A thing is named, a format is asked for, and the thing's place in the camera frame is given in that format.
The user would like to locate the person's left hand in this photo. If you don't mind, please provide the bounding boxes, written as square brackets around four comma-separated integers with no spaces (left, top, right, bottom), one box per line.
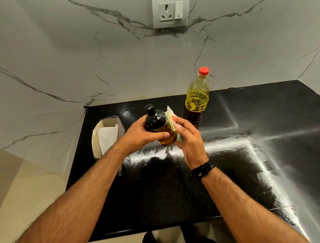
[119,115,171,153]

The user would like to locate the person's right hand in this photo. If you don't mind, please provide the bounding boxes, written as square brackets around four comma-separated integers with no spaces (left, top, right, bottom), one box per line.
[172,116,209,171]

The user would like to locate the white tissue paper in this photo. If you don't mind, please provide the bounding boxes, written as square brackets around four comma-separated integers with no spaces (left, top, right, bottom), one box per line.
[164,105,182,143]

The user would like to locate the amber glass bottle black cap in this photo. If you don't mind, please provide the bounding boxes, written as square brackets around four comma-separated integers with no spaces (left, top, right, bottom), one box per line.
[144,104,178,147]

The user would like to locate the person's right forearm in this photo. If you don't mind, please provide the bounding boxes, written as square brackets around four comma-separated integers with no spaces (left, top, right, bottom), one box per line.
[197,164,310,243]

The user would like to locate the person's left forearm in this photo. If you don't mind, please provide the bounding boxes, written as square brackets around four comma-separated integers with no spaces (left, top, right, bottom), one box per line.
[15,144,130,243]

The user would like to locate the yellow oil bottle red cap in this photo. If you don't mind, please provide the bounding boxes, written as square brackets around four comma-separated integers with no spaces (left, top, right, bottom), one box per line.
[183,67,210,130]

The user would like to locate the black braided wristband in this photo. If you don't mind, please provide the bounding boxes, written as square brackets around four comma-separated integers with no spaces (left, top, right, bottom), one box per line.
[190,162,216,181]

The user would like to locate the open tissue box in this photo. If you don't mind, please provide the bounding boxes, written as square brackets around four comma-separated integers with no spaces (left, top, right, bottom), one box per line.
[91,115,125,161]

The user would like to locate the person's dark shoe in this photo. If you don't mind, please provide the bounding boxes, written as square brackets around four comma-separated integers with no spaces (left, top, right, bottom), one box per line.
[142,231,157,243]

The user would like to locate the white wall socket switch plate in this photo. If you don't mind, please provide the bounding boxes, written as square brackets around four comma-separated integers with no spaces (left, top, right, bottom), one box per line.
[152,0,190,29]

